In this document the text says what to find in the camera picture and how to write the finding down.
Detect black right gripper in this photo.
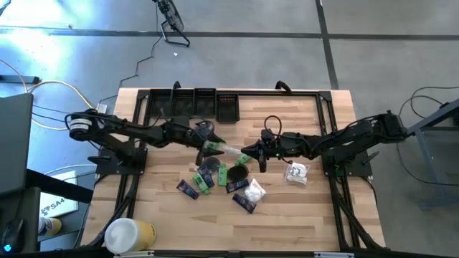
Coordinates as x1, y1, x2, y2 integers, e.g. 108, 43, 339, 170
240, 128, 302, 173

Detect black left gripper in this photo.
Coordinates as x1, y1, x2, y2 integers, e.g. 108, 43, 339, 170
166, 120, 227, 166

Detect clear bag of cotton pads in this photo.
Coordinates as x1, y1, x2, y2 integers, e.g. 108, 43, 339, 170
206, 140, 245, 157

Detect black round ribbed puff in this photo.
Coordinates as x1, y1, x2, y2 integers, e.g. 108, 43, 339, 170
227, 163, 250, 183

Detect dark blue travel tube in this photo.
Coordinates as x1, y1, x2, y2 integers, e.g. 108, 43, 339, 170
197, 165, 215, 189
225, 178, 250, 194
232, 193, 257, 215
176, 179, 200, 201

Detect cotton swabs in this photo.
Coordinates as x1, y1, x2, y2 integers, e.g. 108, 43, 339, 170
284, 161, 311, 186

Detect cotton balls in clear bag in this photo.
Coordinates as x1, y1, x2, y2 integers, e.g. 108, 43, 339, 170
243, 178, 268, 204

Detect yellow wipes canister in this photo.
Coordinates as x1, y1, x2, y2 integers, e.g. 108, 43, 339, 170
103, 217, 157, 255

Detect white tape strip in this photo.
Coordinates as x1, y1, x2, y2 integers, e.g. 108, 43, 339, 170
314, 252, 356, 258
114, 250, 155, 258

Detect black floor fan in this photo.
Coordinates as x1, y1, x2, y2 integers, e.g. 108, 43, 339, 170
152, 0, 191, 48

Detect white cardboard box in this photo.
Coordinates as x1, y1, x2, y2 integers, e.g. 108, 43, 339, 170
38, 171, 80, 219

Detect grey metal desk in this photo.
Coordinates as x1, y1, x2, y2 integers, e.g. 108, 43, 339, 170
407, 98, 459, 211

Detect yellow white bottle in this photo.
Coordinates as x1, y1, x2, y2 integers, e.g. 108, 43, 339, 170
37, 216, 62, 237

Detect black desk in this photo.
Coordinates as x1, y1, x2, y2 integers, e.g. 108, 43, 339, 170
0, 168, 95, 255

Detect dark grey flat panel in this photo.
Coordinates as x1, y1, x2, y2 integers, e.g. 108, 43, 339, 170
0, 92, 34, 196

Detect black floor bar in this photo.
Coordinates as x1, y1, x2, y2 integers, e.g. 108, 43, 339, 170
0, 74, 41, 85

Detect black computer mouse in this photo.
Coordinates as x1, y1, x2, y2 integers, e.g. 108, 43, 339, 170
1, 218, 25, 254

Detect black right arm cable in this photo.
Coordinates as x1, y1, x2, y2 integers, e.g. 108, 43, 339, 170
264, 115, 283, 139

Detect black aluminium table frame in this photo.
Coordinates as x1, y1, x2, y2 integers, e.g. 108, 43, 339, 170
73, 87, 387, 257

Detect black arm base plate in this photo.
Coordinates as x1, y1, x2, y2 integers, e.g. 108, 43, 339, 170
95, 146, 148, 176
321, 148, 374, 177

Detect black fan power cable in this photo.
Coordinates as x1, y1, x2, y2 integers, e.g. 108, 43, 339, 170
96, 3, 164, 105

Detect white cable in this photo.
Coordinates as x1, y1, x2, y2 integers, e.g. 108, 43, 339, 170
44, 163, 98, 176

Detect yellow extension cable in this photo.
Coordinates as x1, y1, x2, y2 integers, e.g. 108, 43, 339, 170
0, 59, 96, 132

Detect black floor cable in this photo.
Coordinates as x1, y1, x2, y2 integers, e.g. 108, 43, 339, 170
397, 85, 459, 119
395, 141, 459, 187

